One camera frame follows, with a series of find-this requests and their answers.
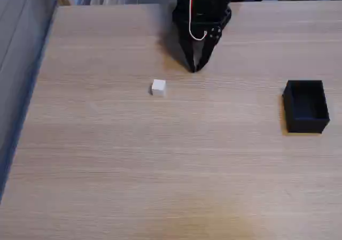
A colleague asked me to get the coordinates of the black open box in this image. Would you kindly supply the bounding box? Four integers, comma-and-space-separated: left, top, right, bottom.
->
282, 80, 331, 134

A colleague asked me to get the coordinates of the white and red servo cable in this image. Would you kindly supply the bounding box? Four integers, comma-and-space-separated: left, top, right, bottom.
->
188, 0, 214, 42

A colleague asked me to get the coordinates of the white cube block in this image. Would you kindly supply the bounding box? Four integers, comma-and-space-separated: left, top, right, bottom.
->
151, 79, 167, 97

